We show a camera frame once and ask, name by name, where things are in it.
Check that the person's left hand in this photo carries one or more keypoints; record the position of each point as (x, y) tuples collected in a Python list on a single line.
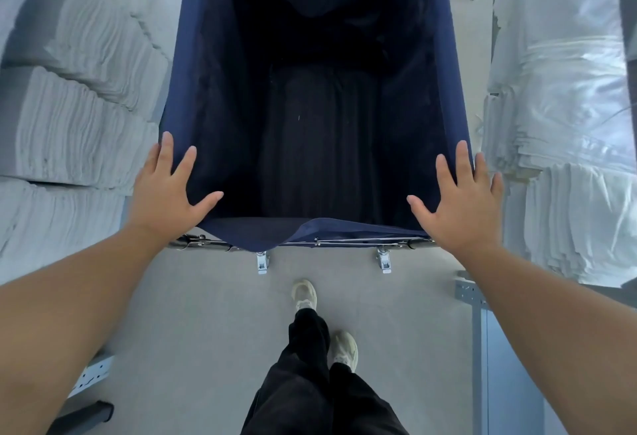
[(162, 200)]

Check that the person's right hand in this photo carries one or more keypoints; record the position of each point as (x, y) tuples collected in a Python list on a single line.
[(465, 213)]

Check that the person's right middle finger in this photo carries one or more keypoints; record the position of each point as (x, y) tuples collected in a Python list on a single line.
[(464, 161)]

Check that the person's left middle finger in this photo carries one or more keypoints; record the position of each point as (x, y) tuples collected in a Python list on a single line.
[(165, 153)]

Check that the person's right thumb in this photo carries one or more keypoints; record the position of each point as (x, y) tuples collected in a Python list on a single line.
[(422, 209)]

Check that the person's left thumb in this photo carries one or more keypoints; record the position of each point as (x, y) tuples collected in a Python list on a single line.
[(205, 203)]

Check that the person's right little finger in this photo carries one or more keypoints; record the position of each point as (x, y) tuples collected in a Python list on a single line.
[(497, 186)]

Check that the navy fabric laundry cart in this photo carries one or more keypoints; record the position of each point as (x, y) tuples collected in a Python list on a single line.
[(318, 101)]

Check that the person's right forearm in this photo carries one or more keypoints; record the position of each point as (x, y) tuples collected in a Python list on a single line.
[(557, 330)]

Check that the person's left forearm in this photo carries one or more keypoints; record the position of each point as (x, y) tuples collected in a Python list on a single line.
[(74, 315)]

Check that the silver cart caster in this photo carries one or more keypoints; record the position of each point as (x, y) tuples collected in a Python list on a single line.
[(262, 261), (383, 260)]

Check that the stack of white folded linens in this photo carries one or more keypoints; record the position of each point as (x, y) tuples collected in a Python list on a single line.
[(582, 223)]

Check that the plastic-wrapped white linen stack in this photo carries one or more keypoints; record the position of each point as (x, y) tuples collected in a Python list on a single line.
[(567, 81)]

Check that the person's left white shoe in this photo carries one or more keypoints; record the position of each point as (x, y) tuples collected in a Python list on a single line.
[(304, 294)]

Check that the person's white shoe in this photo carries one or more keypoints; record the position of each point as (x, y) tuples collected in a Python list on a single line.
[(304, 294), (344, 349)]

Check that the person's right white shoe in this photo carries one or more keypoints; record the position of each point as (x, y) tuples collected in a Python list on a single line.
[(344, 349)]

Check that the person's black trousers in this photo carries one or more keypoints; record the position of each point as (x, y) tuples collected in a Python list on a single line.
[(308, 390)]

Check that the grey shelf upright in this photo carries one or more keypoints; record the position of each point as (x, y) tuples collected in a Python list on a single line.
[(627, 11)]

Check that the black metal bar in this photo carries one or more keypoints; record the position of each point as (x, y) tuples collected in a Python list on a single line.
[(84, 418)]

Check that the grey perforated shelf bracket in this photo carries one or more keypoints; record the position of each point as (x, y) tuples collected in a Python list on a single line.
[(92, 375)]

